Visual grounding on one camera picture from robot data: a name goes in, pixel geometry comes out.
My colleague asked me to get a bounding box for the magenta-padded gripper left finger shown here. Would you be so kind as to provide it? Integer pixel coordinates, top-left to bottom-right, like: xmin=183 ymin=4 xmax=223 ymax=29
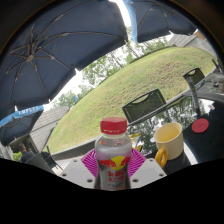
xmin=59 ymin=148 xmax=99 ymax=190

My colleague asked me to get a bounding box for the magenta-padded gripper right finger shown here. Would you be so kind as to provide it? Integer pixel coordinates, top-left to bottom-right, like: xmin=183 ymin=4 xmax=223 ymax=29
xmin=128 ymin=148 xmax=168 ymax=190

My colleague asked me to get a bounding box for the clear red-capped drink bottle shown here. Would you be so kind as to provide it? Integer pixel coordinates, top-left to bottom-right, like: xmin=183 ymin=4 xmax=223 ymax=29
xmin=94 ymin=116 xmax=133 ymax=191

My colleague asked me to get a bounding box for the dark wicker chair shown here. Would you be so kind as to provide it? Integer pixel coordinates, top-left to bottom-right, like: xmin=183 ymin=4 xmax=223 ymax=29
xmin=41 ymin=145 xmax=63 ymax=170
xmin=24 ymin=151 xmax=54 ymax=174

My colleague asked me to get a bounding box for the grey roofed building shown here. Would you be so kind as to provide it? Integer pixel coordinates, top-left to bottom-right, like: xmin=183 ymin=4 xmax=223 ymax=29
xmin=168 ymin=31 xmax=218 ymax=58
xmin=29 ymin=106 xmax=71 ymax=153

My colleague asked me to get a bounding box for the person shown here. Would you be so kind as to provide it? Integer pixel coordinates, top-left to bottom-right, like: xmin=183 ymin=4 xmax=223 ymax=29
xmin=13 ymin=143 xmax=35 ymax=163

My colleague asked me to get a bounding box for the black mesh-back chair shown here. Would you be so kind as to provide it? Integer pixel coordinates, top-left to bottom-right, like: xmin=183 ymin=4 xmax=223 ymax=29
xmin=121 ymin=88 xmax=167 ymax=125
xmin=182 ymin=67 xmax=206 ymax=90

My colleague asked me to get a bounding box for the flat round red coaster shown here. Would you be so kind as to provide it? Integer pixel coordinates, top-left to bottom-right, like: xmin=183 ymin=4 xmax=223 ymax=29
xmin=191 ymin=118 xmax=210 ymax=134

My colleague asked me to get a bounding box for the navy umbrella with lettered trim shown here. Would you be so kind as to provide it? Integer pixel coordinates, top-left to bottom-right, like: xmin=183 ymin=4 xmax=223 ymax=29
xmin=0 ymin=104 xmax=45 ymax=147

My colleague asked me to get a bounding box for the grey upright tube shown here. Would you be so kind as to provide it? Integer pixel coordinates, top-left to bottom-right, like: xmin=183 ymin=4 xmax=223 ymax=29
xmin=185 ymin=77 xmax=203 ymax=118

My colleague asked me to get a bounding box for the navy blue patio umbrella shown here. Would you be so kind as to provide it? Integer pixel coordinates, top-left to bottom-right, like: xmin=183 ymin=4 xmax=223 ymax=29
xmin=0 ymin=0 xmax=130 ymax=113

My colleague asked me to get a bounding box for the navy umbrella with light-blue edge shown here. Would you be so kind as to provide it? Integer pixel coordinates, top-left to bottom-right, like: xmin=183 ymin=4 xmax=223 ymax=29
xmin=122 ymin=0 xmax=198 ymax=44

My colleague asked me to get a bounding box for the cream mug with yellow handle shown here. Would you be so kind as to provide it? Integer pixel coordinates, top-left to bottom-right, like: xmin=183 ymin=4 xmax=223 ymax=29
xmin=153 ymin=121 xmax=185 ymax=169

